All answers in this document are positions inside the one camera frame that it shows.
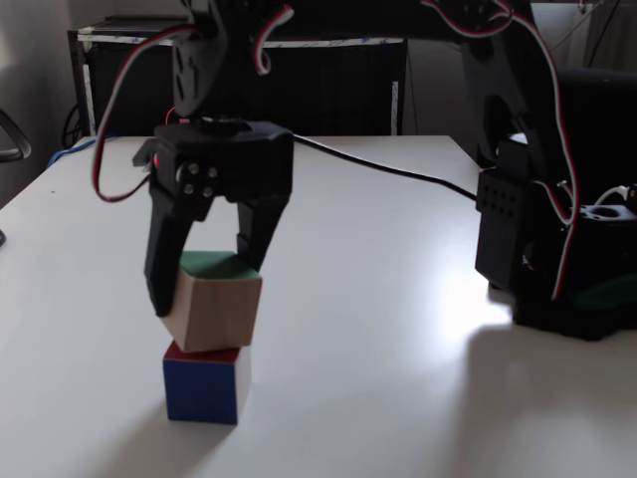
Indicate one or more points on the green-topped wooden cube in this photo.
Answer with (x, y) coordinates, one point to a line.
(214, 309)

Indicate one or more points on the red-topped cube with tag markers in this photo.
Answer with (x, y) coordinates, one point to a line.
(199, 393)

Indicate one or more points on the black shelf unit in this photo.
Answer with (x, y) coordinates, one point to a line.
(323, 89)

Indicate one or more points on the grey chair armrest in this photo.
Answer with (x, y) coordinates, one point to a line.
(15, 144)

